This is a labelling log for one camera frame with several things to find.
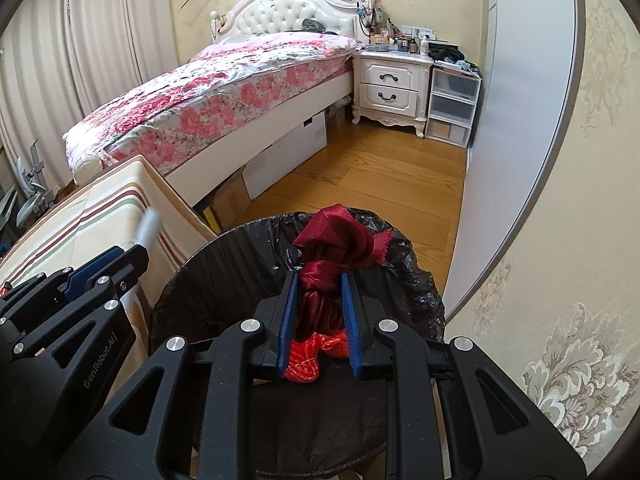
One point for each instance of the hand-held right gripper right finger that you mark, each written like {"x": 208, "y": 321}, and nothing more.
{"x": 351, "y": 320}

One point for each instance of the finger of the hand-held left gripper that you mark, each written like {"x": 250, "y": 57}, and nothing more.
{"x": 95, "y": 266}
{"x": 127, "y": 270}

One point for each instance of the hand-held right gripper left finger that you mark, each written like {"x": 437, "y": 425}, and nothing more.
{"x": 289, "y": 310}

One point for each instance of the white paper piece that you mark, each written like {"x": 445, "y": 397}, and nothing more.
{"x": 147, "y": 227}

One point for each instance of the red foam fruit net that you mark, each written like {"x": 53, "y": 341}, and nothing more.
{"x": 305, "y": 360}

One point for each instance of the bin with black bag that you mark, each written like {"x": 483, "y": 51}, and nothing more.
{"x": 225, "y": 270}

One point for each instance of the dark red cloth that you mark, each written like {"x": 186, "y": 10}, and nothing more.
{"x": 340, "y": 240}

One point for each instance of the striped tablecloth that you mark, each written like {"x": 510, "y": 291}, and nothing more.
{"x": 100, "y": 205}

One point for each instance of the grey blue desk chair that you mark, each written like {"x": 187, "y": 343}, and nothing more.
{"x": 32, "y": 195}

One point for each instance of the cluttered study desk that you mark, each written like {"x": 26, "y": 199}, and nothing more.
{"x": 5, "y": 210}

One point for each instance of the brown cardboard box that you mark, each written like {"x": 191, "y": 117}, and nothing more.
{"x": 230, "y": 200}

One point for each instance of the white box under bed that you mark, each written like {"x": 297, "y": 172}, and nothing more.
{"x": 285, "y": 155}

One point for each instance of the pink floral bedspread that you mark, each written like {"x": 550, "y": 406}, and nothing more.
{"x": 200, "y": 100}

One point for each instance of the beige striped curtain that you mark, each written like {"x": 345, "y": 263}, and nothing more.
{"x": 125, "y": 35}
{"x": 35, "y": 85}

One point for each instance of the clear plastic drawer unit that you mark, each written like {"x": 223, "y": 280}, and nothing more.
{"x": 452, "y": 105}

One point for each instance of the white two-drawer nightstand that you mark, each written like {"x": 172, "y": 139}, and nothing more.
{"x": 390, "y": 85}

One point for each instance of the white sliding door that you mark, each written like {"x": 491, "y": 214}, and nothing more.
{"x": 520, "y": 135}

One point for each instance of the pile of black clothes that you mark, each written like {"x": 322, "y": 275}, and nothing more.
{"x": 446, "y": 52}

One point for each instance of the clutter of small bottles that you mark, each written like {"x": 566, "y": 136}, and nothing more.
{"x": 400, "y": 40}

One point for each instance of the black item on bed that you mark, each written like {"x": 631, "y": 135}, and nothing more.
{"x": 314, "y": 24}

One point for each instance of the white tufted bed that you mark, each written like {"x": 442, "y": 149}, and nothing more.
{"x": 280, "y": 20}

